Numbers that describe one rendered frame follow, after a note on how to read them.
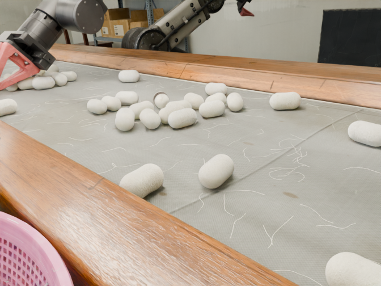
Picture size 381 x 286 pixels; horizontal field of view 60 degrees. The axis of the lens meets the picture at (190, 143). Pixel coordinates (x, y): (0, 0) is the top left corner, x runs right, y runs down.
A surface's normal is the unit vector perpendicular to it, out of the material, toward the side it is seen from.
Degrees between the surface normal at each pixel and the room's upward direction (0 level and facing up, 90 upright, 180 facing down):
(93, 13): 97
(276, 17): 90
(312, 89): 45
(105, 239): 0
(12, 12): 90
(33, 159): 0
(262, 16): 90
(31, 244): 74
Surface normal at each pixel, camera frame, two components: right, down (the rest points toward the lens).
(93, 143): -0.07, -0.92
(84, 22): 0.78, 0.30
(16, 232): -0.56, 0.11
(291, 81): -0.54, -0.42
